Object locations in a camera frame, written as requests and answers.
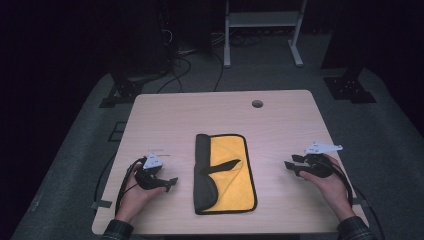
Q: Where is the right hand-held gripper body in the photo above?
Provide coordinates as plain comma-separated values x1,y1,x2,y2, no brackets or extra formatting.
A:
301,141,344,179

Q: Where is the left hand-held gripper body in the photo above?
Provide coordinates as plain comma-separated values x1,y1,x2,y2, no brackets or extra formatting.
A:
134,152,166,191

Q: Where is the yellow and black cloth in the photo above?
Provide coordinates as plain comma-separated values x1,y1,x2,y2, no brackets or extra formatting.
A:
192,133,258,216

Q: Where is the person's left hand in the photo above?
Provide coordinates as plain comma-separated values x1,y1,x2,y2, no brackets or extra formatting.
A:
114,162,167,224

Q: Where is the person's right hand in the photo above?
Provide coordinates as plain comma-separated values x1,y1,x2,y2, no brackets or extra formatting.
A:
298,154,356,223

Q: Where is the grey tape strip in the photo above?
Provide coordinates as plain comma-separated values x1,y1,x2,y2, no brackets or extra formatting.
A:
91,199,114,211

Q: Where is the black stand base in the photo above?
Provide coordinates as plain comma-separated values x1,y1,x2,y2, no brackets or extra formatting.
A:
99,73,168,109
321,66,378,105

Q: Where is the white metal stand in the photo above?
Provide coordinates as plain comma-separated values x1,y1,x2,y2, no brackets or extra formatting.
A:
223,0,308,69

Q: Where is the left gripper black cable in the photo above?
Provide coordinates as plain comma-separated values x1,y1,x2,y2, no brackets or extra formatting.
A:
114,156,148,216

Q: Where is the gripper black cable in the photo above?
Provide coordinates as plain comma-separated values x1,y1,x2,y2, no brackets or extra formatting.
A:
328,155,385,240
114,156,148,216

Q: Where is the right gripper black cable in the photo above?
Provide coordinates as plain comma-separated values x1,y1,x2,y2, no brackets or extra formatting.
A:
328,155,385,240

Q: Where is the black floor cable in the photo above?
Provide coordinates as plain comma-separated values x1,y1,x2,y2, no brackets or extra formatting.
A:
212,52,225,93
156,55,193,95

